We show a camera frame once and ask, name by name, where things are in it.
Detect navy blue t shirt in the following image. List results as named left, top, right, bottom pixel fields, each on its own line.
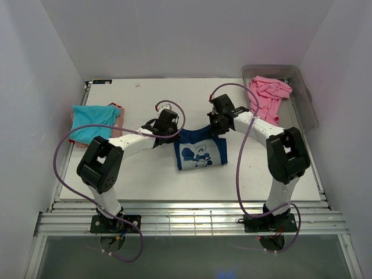
left=174, top=125, right=228, bottom=171

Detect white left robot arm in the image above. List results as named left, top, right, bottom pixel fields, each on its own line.
left=77, top=106, right=179, bottom=233

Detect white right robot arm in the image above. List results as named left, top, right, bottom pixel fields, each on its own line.
left=208, top=94, right=310, bottom=231

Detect pink t shirt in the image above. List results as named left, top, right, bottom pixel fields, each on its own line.
left=248, top=76, right=292, bottom=126

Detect clear plastic bin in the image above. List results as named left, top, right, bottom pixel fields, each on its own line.
left=242, top=65, right=319, bottom=134

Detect blue label sticker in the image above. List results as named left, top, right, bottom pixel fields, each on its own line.
left=92, top=80, right=112, bottom=85

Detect turquoise folded t shirt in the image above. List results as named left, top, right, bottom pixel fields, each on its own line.
left=69, top=105, right=121, bottom=144

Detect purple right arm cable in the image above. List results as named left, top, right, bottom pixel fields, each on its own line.
left=208, top=83, right=301, bottom=254

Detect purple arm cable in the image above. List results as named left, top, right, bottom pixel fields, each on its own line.
left=208, top=83, right=301, bottom=254
left=53, top=100, right=187, bottom=263

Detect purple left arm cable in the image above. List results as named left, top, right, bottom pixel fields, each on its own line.
left=53, top=100, right=187, bottom=263

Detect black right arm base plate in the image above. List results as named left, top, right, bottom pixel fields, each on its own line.
left=238, top=213, right=298, bottom=233

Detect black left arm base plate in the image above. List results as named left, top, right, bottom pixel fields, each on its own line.
left=90, top=214, right=142, bottom=234

